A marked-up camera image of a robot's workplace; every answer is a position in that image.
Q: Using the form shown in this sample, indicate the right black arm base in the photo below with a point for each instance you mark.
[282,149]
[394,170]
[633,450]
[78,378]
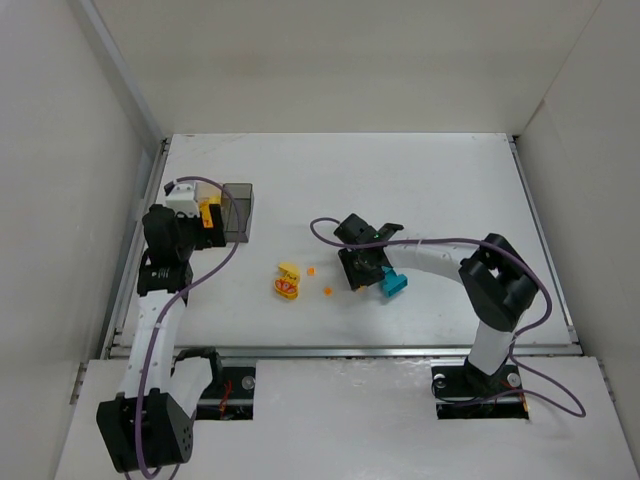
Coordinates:
[462,393]

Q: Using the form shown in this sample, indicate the orange transparent container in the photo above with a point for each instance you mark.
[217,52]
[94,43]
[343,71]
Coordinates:
[207,194]

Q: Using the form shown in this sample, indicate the yellow lego stack in container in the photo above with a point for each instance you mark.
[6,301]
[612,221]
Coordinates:
[209,206]

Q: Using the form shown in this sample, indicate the aluminium frame rail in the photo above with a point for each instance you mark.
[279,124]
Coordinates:
[434,184]

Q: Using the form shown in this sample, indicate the grey transparent container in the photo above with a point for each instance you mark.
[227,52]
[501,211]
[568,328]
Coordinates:
[237,203]

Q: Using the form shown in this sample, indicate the teal lego piece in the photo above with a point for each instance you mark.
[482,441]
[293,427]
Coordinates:
[392,283]

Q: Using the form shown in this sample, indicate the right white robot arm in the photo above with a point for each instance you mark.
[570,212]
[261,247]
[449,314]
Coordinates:
[499,288]

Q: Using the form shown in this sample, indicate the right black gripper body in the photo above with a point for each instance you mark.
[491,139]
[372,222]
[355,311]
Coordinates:
[357,272]

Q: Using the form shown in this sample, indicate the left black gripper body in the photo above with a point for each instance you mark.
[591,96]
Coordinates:
[201,233]

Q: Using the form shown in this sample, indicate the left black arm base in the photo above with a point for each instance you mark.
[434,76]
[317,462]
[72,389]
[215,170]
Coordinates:
[230,395]

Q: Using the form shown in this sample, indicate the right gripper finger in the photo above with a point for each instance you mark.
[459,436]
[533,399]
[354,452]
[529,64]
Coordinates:
[350,261]
[374,268]

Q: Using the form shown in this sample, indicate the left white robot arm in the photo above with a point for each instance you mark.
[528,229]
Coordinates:
[148,425]

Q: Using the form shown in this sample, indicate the yellow round lego with sticker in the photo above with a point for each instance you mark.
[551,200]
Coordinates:
[287,283]

